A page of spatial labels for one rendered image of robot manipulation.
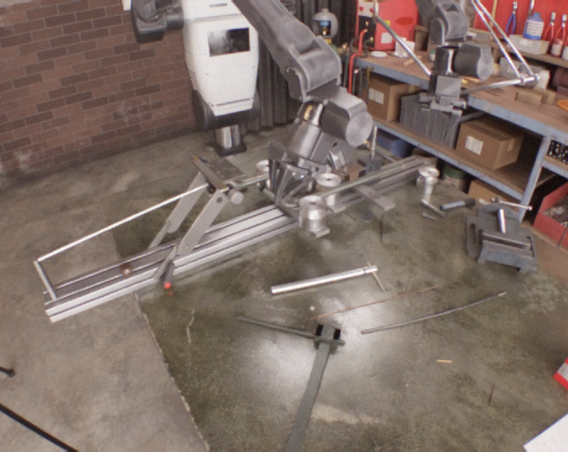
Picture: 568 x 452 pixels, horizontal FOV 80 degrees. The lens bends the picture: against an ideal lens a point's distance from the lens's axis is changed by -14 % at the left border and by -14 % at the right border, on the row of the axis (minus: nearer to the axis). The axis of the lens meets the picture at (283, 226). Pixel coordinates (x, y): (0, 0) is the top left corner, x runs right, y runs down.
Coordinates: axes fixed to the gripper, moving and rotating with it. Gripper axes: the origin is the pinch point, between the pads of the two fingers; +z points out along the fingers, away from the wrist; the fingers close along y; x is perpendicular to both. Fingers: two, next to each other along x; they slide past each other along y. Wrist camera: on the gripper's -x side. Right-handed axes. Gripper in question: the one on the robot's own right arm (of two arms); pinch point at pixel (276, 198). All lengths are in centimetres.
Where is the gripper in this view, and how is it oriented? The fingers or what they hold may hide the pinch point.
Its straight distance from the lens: 69.0
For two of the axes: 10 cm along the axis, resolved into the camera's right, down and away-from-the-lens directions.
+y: -5.3, -5.0, 6.9
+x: -7.4, -1.2, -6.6
